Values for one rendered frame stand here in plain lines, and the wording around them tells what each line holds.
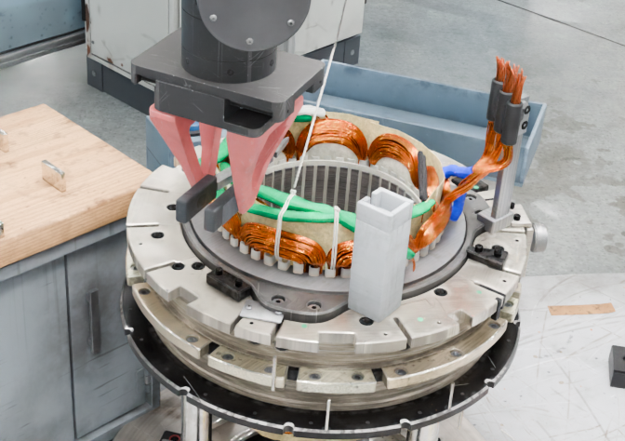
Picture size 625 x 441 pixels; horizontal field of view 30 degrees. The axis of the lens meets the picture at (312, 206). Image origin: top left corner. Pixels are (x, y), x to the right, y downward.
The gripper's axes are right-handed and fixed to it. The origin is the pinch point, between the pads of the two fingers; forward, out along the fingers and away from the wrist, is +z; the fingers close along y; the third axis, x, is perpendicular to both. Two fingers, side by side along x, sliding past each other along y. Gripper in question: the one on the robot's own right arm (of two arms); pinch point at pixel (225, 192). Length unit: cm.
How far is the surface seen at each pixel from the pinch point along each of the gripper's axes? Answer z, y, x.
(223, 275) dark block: 10.2, -2.3, 4.5
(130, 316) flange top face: 18.7, -11.5, 6.3
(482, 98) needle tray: 15, 3, 53
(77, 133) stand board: 14.6, -27.9, 23.1
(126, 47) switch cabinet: 105, -141, 206
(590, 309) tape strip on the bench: 43, 18, 61
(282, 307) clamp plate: 10.5, 2.9, 3.5
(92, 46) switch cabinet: 110, -157, 211
